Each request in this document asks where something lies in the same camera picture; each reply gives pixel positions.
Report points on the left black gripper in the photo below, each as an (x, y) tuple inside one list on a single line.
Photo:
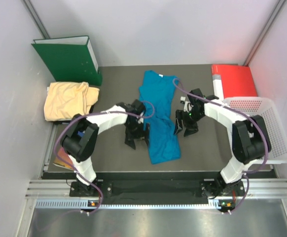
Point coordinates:
[(129, 137)]

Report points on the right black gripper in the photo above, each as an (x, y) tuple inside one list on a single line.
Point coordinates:
[(180, 115)]

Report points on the blue t shirt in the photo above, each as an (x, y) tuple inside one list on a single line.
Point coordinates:
[(158, 91)]

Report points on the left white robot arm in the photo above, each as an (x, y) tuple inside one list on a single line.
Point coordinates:
[(79, 138)]

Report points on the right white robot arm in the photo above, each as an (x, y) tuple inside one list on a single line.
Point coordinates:
[(248, 136)]

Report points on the red folder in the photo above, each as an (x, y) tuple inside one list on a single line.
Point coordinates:
[(232, 81)]

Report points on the colourful book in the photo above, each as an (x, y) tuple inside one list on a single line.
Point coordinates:
[(63, 160)]

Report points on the folded cream t shirt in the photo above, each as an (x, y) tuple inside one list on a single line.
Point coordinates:
[(66, 99)]

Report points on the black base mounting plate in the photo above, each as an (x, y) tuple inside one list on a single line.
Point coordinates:
[(195, 188)]

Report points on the white plastic basket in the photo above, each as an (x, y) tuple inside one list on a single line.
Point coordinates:
[(266, 108)]

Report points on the green ring binder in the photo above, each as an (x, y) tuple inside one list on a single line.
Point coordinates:
[(70, 59)]

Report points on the aluminium rail frame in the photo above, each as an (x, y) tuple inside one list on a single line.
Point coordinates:
[(273, 188)]

